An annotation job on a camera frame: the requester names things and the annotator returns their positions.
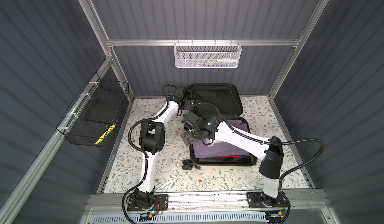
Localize purple jeans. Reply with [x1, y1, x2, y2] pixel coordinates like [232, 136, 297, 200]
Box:
[191, 118, 252, 159]

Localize red t-shirt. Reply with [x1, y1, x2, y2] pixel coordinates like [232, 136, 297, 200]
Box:
[218, 155, 242, 159]

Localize small white packet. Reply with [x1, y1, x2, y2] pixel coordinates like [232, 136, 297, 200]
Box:
[202, 139, 214, 147]

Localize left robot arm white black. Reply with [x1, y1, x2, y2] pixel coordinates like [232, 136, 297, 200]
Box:
[128, 85, 187, 206]

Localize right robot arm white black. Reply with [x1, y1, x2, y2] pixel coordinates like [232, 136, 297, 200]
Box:
[182, 112, 284, 207]

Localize black pad in basket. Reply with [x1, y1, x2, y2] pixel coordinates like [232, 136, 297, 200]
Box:
[85, 99, 120, 124]

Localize floral table mat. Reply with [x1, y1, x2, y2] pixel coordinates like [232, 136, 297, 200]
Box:
[104, 97, 286, 194]

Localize yellow black striped item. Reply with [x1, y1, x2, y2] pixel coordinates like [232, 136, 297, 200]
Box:
[94, 124, 116, 146]

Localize white ventilation grille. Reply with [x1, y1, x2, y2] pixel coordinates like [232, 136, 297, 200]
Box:
[89, 213, 268, 224]

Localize white wire basket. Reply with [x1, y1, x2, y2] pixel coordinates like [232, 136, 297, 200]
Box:
[173, 42, 242, 69]

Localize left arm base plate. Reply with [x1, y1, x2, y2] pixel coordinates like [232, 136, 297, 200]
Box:
[125, 194, 169, 212]

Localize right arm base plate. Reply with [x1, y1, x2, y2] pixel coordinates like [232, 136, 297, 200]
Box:
[246, 191, 289, 209]

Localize black wire basket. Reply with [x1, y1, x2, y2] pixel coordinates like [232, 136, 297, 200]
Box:
[57, 74, 130, 148]

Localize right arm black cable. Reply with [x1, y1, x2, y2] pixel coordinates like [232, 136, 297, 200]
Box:
[188, 102, 325, 224]

